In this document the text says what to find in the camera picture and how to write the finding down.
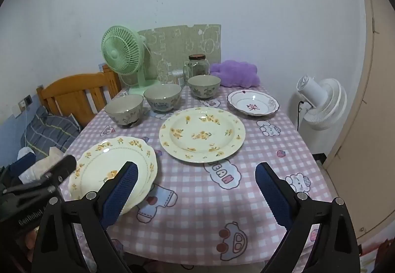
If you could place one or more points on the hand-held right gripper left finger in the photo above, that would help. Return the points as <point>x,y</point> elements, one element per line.
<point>122,196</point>

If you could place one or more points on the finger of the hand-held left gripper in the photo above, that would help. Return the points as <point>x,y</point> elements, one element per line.
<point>63,166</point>

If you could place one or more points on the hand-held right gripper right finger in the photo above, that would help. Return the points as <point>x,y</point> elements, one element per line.
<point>271,196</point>

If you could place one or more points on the scalloped yellow-flower plate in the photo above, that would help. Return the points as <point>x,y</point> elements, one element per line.
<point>101,162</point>

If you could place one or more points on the floral ceramic bowl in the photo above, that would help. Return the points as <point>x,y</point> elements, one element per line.
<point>123,112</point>
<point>203,86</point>
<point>162,97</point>

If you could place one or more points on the large round yellow-flower plate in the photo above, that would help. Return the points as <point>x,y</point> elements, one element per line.
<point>200,137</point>

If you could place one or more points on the small white red-flower plate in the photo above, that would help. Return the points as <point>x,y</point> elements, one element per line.
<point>253,103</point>

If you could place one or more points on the peach cloth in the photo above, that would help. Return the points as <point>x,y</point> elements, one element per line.
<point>46,165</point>

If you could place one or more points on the grey plaid pillow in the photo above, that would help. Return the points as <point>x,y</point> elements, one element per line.
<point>49,131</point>

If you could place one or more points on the white cloth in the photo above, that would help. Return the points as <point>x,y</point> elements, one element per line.
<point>26,153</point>

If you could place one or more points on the dark blue clothing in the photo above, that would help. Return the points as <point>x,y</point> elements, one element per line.
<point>21,168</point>

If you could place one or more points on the pink checked cartoon tablecloth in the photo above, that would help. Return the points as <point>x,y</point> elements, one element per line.
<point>191,199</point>

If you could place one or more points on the wooden bed headboard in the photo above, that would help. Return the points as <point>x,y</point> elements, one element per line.
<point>68,91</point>

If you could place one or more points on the white standing fan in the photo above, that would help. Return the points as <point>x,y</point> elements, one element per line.
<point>324,106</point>

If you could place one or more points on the purple plush toy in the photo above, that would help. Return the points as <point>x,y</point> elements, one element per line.
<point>234,74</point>

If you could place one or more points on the green desk fan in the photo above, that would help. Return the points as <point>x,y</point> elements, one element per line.
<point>118,50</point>

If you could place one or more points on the cotton swab box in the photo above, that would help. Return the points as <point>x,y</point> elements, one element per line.
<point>178,77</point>

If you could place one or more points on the beige door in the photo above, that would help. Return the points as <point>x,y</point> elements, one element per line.
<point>376,106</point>

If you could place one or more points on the glass jar with dark lid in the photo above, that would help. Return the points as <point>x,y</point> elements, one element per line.
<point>197,67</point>

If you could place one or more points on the wall socket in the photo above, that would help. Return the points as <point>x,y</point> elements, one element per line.
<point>26,102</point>

